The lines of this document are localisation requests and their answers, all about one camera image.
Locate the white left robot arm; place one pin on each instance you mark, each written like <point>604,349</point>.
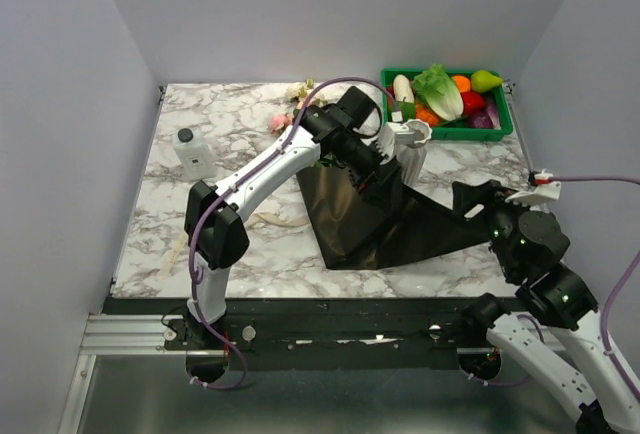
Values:
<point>217,214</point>

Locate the black wrapping paper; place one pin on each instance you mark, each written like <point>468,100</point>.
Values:
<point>355,235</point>

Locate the clear square bottle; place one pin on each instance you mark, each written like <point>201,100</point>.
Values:
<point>194,153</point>

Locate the red bell pepper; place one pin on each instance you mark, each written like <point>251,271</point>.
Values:
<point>472,103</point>

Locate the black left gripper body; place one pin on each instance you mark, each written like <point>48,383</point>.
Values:
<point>359,158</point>

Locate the green pear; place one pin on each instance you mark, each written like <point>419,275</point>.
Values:
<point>483,81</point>

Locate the orange fruit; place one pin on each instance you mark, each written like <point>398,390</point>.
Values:
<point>462,83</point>

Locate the green bell pepper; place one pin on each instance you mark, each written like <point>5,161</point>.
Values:
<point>407,109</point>

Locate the orange carrot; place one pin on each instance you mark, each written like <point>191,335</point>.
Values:
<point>427,115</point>

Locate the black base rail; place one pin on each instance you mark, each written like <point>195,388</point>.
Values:
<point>280,334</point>

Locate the green plastic crate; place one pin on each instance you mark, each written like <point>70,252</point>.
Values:
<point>456,130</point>

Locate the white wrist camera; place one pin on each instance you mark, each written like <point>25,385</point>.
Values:
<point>543,188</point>
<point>392,136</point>

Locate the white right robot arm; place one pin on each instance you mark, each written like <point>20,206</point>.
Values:
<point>597,388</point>

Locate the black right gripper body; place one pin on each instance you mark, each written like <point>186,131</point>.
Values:
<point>500,217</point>

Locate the green lettuce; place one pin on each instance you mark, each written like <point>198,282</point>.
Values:
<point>435,88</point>

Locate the pink flower stem left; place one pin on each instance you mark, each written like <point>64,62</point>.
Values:
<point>280,122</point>

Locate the cream printed ribbon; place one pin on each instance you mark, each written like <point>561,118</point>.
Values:
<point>170,257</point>

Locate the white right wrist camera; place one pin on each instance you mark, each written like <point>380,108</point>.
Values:
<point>543,188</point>

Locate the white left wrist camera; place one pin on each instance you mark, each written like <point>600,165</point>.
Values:
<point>392,136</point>

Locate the white ribbed vase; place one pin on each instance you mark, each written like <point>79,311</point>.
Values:
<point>411,155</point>

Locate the white radish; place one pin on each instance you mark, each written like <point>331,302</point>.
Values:
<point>402,89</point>

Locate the aluminium frame rail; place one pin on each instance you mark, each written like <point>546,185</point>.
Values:
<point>124,335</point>

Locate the cream flower stem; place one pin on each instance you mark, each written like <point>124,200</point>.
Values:
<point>297,92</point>

